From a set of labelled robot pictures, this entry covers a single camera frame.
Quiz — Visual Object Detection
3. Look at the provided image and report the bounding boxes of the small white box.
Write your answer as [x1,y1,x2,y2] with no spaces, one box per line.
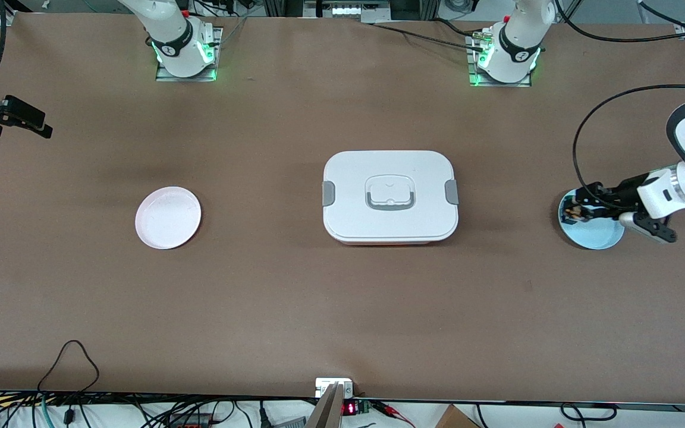
[315,378,354,398]

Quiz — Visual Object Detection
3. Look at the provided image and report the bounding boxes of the aluminium profile bar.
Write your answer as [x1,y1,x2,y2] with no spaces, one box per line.
[306,383,344,428]

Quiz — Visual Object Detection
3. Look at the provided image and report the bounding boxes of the brown cardboard box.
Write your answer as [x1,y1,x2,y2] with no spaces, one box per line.
[435,405,481,428]

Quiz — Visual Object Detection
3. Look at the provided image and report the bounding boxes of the white lidded lunch box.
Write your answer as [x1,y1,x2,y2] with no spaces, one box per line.
[322,150,459,246]

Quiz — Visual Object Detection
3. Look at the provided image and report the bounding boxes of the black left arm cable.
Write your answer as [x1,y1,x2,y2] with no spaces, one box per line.
[554,0,685,203]

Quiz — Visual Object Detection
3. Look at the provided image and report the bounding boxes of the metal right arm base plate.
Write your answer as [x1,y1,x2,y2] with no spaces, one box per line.
[155,27,223,82]

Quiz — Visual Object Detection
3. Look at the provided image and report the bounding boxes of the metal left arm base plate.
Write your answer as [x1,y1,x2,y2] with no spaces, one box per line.
[466,33,532,88]

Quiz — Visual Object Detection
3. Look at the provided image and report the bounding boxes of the light blue plate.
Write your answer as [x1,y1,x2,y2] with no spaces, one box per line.
[558,187,625,250]

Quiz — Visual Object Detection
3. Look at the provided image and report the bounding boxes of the red clip leads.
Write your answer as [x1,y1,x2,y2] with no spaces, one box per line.
[375,401,416,426]

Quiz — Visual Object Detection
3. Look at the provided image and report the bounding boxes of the white round plate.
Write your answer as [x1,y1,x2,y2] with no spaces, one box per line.
[135,187,202,250]

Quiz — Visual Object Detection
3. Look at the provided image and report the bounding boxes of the black looped cable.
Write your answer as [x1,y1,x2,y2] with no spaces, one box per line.
[37,340,100,424]

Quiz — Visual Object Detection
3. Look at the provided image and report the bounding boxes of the thin black cable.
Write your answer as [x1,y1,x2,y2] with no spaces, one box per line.
[372,18,486,51]

